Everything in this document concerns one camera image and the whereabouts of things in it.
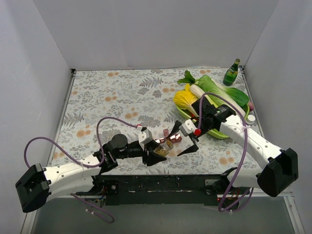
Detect red weekly pill organizer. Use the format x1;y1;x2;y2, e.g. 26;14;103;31
154;129;182;144

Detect clear pill bottle yellow pills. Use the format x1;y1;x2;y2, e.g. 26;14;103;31
154;140;174;156

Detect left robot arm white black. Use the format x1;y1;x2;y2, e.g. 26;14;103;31
15;133;166;213

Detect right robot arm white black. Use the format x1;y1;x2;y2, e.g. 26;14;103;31
169;97;298;197

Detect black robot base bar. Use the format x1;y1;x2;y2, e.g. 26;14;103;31
87;175;230;206

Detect green plastic basket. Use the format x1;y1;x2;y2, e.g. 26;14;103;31
176;104;250;139

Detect yellow napa cabbage toy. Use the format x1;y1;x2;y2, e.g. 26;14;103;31
173;84;198;112

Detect green napa cabbage toy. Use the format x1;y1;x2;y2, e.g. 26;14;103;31
195;75;250;116

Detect pink radish toy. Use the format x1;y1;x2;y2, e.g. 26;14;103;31
248;101;254;112

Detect white daikon radish toy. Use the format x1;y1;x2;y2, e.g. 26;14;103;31
177;70;210;98

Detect green glass bottle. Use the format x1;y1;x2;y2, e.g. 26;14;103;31
223;58;240;86

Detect floral tablecloth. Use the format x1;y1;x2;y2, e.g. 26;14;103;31
49;68;258;175

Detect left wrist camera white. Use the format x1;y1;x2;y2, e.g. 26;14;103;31
138;129;153;147

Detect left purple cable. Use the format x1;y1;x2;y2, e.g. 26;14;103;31
23;117;143;223

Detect purple cable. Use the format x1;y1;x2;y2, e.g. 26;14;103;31
23;117;143;223
196;92;254;213

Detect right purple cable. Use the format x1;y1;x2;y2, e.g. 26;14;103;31
196;92;254;213

